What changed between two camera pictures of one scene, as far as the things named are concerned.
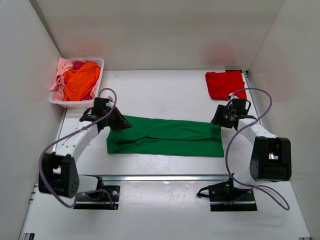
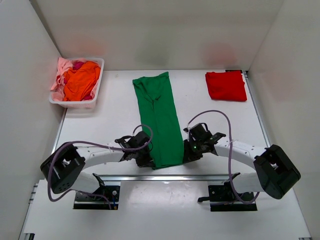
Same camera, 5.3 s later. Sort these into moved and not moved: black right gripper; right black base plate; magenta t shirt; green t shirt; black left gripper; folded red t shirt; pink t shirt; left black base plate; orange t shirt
Moved: black left gripper; green t shirt; black right gripper
Not moved: folded red t shirt; pink t shirt; magenta t shirt; left black base plate; orange t shirt; right black base plate
